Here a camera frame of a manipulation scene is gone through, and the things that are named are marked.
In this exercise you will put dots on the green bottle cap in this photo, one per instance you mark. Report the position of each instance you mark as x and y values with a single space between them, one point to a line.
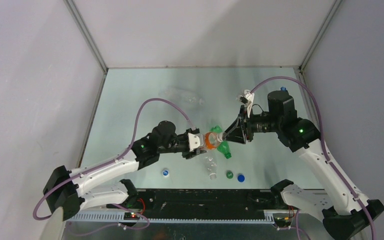
229 174

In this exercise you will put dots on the far clear bottle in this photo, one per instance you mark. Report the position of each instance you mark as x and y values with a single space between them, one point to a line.
181 96

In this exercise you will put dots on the blue bottle cap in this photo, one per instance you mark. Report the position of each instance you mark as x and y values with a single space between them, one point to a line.
240 178

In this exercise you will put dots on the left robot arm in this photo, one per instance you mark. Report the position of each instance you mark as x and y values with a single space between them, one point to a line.
82 188

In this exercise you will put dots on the right circuit board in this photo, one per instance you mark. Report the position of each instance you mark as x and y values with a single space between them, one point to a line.
283 222

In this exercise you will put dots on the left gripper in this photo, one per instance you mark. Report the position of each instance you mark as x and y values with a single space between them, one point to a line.
190 155

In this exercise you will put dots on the blue white cap left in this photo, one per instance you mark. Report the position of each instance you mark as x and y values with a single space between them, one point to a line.
165 173

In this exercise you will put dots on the circuit board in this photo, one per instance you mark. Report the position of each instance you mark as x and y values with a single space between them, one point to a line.
283 222
130 216

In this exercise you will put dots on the green plastic bottle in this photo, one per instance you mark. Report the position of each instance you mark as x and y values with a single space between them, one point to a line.
224 147

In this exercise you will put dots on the left circuit board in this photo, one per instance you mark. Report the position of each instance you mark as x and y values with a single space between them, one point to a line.
130 216

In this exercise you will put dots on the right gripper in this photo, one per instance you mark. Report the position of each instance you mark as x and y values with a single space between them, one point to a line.
237 135

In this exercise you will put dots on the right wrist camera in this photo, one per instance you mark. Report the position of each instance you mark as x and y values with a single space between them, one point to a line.
247 99

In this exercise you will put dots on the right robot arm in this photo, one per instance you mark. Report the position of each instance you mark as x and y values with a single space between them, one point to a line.
345 210

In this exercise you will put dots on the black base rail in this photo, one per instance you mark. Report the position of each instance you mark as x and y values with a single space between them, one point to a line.
205 204

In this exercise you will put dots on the orange label bottle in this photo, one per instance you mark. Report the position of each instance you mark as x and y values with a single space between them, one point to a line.
211 140

